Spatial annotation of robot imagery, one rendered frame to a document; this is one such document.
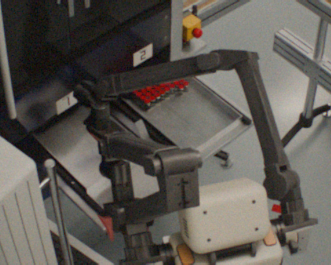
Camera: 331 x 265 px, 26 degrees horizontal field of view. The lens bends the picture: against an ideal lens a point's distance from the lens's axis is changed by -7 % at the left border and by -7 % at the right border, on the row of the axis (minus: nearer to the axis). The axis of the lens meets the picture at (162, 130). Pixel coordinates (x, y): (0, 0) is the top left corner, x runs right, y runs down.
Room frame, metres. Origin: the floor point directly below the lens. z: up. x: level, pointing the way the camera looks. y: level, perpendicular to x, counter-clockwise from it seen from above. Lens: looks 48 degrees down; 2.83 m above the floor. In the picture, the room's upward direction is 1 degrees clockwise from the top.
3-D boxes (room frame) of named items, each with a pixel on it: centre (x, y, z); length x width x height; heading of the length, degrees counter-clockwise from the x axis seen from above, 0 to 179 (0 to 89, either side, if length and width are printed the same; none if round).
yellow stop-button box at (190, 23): (2.15, -0.09, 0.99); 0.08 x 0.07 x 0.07; 43
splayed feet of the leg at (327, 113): (2.51, -0.72, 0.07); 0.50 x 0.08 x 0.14; 133
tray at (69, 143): (1.66, 0.26, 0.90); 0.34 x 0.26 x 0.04; 43
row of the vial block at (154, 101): (1.88, 0.00, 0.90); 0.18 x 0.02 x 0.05; 132
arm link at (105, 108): (1.59, 0.20, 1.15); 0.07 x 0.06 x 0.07; 47
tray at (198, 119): (1.81, -0.06, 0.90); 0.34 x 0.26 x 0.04; 43
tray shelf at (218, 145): (1.73, 0.09, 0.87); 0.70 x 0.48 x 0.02; 133
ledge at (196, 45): (2.19, -0.07, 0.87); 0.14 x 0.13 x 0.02; 43
